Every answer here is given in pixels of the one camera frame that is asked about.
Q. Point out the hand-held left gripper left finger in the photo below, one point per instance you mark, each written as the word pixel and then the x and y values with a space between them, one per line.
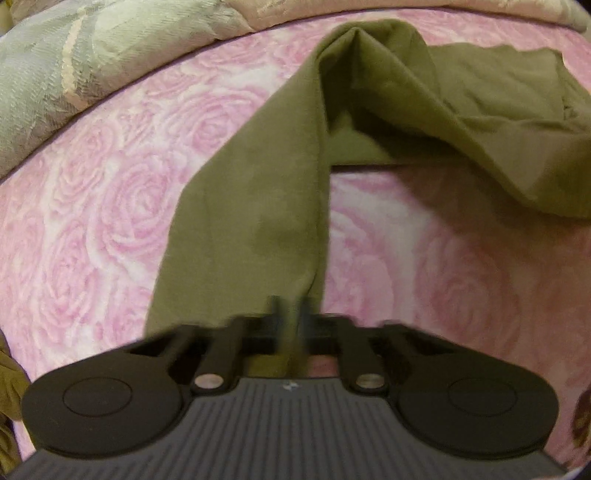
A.
pixel 276 323

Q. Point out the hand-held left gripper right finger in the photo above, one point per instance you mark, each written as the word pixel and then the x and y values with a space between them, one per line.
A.
pixel 304 323

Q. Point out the olive green pants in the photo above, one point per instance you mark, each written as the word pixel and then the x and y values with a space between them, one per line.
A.
pixel 254 207

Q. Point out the pink rose pattern blanket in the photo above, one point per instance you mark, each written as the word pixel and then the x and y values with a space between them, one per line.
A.
pixel 92 207

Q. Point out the dark olive garment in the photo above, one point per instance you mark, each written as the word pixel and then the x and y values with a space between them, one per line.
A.
pixel 9 383

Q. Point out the grey beige patterned quilt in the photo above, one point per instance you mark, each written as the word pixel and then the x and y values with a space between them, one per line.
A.
pixel 69 60

